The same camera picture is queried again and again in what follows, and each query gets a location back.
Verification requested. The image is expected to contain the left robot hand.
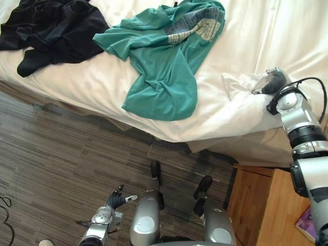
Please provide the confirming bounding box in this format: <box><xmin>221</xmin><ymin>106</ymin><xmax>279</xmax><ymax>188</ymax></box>
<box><xmin>105</xmin><ymin>184</ymin><xmax>138</xmax><ymax>210</ymax></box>

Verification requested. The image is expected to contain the teal printed t-shirt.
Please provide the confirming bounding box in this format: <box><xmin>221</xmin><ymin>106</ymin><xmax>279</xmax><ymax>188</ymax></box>
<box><xmin>92</xmin><ymin>0</ymin><xmax>226</xmax><ymax>122</ymax></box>

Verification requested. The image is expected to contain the wooden nightstand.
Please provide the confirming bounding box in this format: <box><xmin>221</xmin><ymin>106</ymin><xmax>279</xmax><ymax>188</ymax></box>
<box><xmin>227</xmin><ymin>164</ymin><xmax>321</xmax><ymax>246</ymax></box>

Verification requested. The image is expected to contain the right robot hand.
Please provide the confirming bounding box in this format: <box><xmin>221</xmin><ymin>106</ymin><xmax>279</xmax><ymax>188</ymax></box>
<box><xmin>252</xmin><ymin>66</ymin><xmax>293</xmax><ymax>96</ymax></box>

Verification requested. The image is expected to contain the bed with white sheet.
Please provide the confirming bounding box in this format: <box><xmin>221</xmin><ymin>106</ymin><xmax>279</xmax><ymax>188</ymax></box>
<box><xmin>0</xmin><ymin>0</ymin><xmax>328</xmax><ymax>168</ymax></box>

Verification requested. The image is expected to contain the white bed duvet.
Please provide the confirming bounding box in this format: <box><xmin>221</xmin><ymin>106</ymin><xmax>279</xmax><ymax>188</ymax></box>
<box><xmin>220</xmin><ymin>0</ymin><xmax>328</xmax><ymax>136</ymax></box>

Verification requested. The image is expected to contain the purple paper booklet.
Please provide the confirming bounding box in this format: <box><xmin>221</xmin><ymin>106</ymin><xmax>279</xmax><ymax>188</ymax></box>
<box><xmin>294</xmin><ymin>206</ymin><xmax>316</xmax><ymax>243</ymax></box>

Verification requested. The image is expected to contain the black crumpled garment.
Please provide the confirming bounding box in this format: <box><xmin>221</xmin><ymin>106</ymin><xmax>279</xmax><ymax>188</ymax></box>
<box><xmin>0</xmin><ymin>0</ymin><xmax>111</xmax><ymax>78</ymax></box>

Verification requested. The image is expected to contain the left silver robot leg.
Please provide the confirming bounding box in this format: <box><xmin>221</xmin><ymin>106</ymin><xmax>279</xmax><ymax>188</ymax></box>
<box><xmin>129</xmin><ymin>160</ymin><xmax>165</xmax><ymax>246</ymax></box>

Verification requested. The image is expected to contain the black floor cable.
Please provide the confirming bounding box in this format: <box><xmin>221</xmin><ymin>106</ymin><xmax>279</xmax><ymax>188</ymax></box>
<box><xmin>0</xmin><ymin>195</ymin><xmax>15</xmax><ymax>246</ymax></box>

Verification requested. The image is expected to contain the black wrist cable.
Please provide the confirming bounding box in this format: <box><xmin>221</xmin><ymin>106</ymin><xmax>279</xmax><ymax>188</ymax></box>
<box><xmin>280</xmin><ymin>77</ymin><xmax>328</xmax><ymax>123</ymax></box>

